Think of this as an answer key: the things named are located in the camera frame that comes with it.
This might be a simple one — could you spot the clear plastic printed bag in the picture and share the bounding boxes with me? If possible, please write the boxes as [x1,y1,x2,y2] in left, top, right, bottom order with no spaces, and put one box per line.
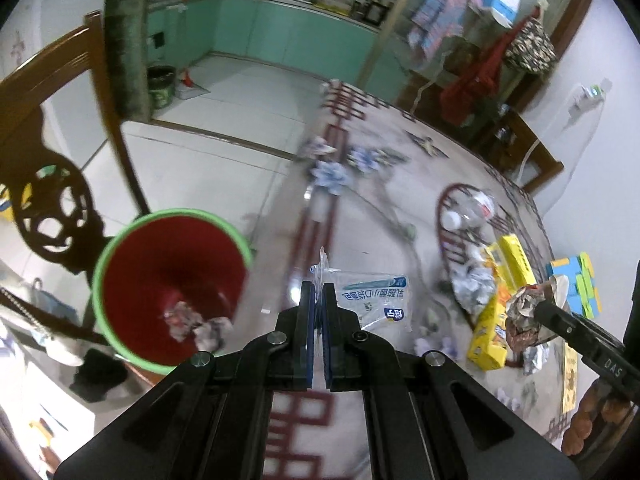
[310,247,411,334]

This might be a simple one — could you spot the brown snack wrapper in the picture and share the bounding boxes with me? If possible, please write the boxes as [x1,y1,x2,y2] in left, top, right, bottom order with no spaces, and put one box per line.
[506,275,570,353]

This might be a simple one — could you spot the yellow iced tea carton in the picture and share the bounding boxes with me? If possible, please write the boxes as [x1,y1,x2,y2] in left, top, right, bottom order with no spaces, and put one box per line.
[466,290,510,372]

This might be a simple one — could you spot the yellow medicine box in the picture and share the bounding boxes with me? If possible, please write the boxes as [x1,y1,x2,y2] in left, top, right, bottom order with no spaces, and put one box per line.
[485,234,537,294]

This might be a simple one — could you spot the clear plastic water bottle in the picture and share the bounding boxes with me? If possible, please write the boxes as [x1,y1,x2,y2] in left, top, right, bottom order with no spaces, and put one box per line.
[440,191,497,232]

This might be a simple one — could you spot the red green-rimmed trash bucket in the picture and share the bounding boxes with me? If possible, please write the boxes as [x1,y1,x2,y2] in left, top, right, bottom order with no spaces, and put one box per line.
[91,208,253,376]

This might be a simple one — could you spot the teal kitchen cabinets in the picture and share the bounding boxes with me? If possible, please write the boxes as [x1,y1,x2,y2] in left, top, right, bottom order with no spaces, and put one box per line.
[146,0,378,84]

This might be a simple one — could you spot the person's right hand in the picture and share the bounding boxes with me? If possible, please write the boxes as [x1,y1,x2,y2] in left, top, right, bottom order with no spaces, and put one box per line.
[561,378,634,456]

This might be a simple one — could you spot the yellow printed card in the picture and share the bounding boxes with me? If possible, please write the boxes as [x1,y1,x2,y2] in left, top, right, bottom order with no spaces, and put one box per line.
[562,344,578,414]

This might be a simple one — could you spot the blue green toy block set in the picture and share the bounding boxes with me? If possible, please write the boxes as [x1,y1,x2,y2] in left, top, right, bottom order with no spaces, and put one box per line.
[546,252,602,320]

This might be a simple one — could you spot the small crumpled white paper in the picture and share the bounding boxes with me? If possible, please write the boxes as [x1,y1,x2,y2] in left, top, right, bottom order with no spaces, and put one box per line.
[523,342,550,375]

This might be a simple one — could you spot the floral patterned tablecloth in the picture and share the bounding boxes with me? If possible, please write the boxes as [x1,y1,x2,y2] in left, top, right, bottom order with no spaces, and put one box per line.
[229,80,579,479]

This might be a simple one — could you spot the crumpled white paper ball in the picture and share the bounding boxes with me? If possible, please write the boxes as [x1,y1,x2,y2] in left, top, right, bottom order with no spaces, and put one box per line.
[450,261,497,316]

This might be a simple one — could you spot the red hanging jacket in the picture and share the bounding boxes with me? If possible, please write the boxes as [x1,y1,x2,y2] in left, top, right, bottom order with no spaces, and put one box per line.
[439,6,540,127]

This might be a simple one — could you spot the dark wooden chair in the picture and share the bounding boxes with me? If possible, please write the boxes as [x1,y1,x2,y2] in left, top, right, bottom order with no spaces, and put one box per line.
[1,11,150,280]

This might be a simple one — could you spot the dark bucket on floor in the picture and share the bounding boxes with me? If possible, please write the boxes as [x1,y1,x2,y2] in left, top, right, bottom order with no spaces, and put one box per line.
[148,65,176,110]

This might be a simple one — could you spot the wooden chair by wall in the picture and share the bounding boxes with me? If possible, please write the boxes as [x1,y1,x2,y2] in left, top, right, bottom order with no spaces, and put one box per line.
[476,110,564,194]

